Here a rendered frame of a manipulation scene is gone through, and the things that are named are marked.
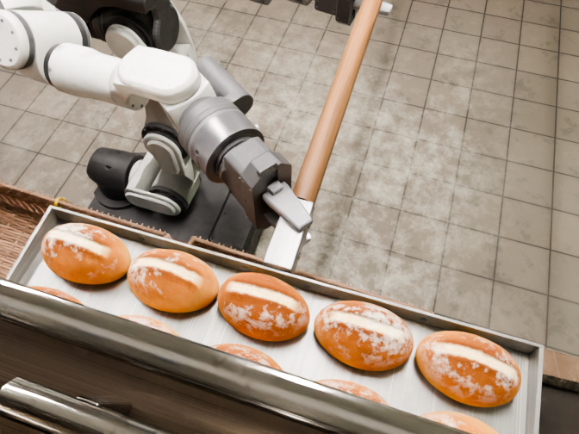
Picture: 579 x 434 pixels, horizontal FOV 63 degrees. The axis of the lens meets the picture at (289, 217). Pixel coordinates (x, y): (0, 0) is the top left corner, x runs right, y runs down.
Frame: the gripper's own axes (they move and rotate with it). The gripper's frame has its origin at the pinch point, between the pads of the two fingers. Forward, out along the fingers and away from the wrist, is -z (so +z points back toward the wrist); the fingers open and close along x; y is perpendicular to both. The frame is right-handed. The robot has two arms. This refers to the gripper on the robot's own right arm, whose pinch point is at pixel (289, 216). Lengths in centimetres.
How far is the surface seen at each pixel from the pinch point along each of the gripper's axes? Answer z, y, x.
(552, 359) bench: -38, 47, -61
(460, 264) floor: -2, 83, -119
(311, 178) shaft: 2.0, 4.8, 1.4
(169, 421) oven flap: -15.7, -19.8, 21.4
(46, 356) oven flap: -9.0, -23.4, 21.5
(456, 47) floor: 84, 175, -119
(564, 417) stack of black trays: -41, 26, -36
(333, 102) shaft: 9.8, 14.7, 1.3
